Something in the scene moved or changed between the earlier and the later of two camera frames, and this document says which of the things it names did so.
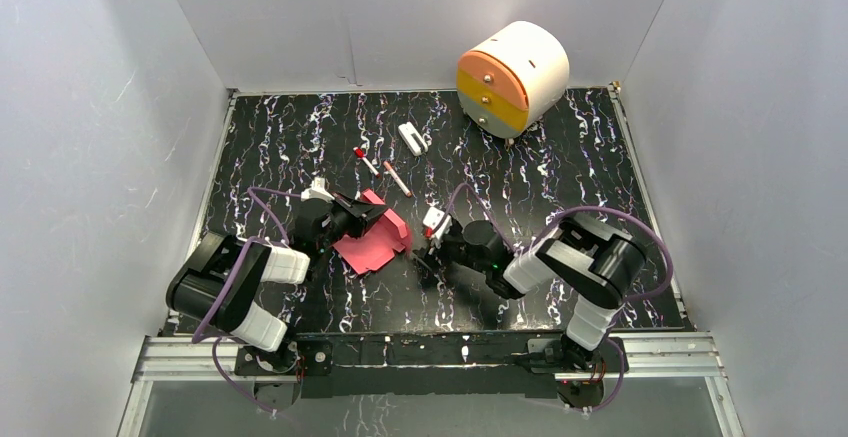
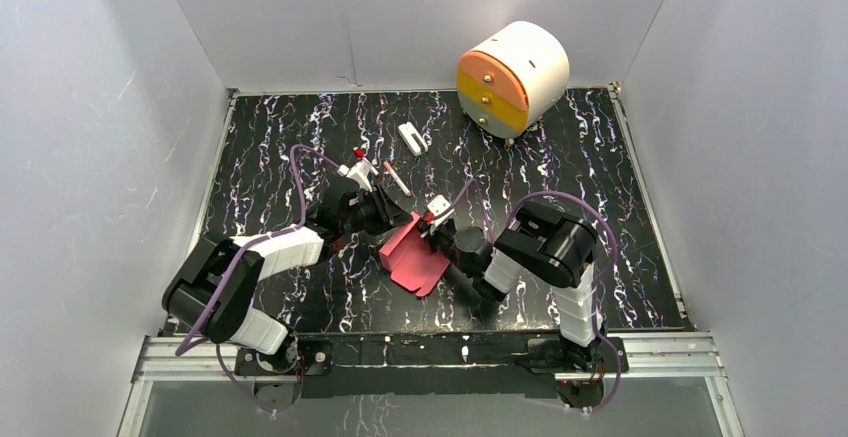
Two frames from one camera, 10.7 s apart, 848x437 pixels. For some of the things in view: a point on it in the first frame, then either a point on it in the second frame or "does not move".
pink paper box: x=380 y=242 to x=410 y=257
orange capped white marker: x=397 y=179 does not move
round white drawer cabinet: x=513 y=80 does not move
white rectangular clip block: x=413 y=138 does not move
